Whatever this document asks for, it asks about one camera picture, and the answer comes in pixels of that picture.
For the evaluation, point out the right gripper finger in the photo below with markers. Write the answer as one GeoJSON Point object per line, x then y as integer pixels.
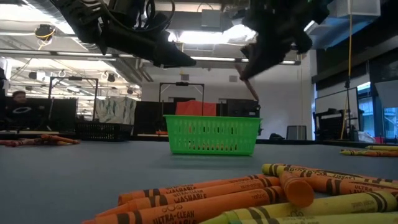
{"type": "Point", "coordinates": [267, 56]}

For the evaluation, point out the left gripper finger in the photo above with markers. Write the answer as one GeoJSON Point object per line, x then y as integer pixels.
{"type": "Point", "coordinates": [169, 57]}

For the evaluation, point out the green plastic basket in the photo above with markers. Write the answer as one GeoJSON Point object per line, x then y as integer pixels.
{"type": "Point", "coordinates": [211, 138]}

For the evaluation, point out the orange red fabric cover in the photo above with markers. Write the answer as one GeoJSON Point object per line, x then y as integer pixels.
{"type": "Point", "coordinates": [192, 109]}

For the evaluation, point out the grey ceiling box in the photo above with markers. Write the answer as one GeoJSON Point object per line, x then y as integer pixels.
{"type": "Point", "coordinates": [211, 18]}

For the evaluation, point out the black cabinet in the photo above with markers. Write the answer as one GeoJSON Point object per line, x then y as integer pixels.
{"type": "Point", "coordinates": [242, 108]}

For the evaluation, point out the white patterned cloth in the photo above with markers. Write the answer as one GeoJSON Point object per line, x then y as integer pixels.
{"type": "Point", "coordinates": [115, 112]}

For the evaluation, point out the glass board panel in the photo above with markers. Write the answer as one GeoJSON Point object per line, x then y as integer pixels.
{"type": "Point", "coordinates": [335, 99]}

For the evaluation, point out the black bag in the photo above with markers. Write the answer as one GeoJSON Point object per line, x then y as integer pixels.
{"type": "Point", "coordinates": [276, 137]}

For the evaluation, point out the grey waste bin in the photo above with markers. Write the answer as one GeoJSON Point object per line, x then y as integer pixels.
{"type": "Point", "coordinates": [296, 133]}

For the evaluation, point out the black light stand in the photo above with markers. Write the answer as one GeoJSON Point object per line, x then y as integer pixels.
{"type": "Point", "coordinates": [348, 84]}

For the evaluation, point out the long ceiling light strip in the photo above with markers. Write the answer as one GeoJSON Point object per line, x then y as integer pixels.
{"type": "Point", "coordinates": [31, 52]}

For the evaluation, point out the black plastic crate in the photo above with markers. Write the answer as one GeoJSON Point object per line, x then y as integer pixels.
{"type": "Point", "coordinates": [102, 132]}

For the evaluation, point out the yellow crayon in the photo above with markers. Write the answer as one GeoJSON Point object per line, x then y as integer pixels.
{"type": "Point", "coordinates": [382, 148]}
{"type": "Point", "coordinates": [326, 219]}
{"type": "Point", "coordinates": [273, 169]}
{"type": "Point", "coordinates": [351, 152]}
{"type": "Point", "coordinates": [342, 203]}

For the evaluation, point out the orange crayon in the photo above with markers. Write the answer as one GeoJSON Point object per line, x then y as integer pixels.
{"type": "Point", "coordinates": [59, 138]}
{"type": "Point", "coordinates": [202, 210]}
{"type": "Point", "coordinates": [342, 186]}
{"type": "Point", "coordinates": [186, 189]}
{"type": "Point", "coordinates": [217, 191]}
{"type": "Point", "coordinates": [298, 193]}

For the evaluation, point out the person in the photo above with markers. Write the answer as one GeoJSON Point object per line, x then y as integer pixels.
{"type": "Point", "coordinates": [21, 112]}

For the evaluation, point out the white plastic bag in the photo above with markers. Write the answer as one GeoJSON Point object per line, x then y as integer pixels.
{"type": "Point", "coordinates": [365, 137]}

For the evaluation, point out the small red container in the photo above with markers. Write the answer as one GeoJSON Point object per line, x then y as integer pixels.
{"type": "Point", "coordinates": [379, 140]}

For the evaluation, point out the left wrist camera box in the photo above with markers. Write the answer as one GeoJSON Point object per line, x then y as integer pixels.
{"type": "Point", "coordinates": [124, 9]}

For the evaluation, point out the black metal frame stand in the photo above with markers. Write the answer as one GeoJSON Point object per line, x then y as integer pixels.
{"type": "Point", "coordinates": [74, 78]}
{"type": "Point", "coordinates": [182, 83]}

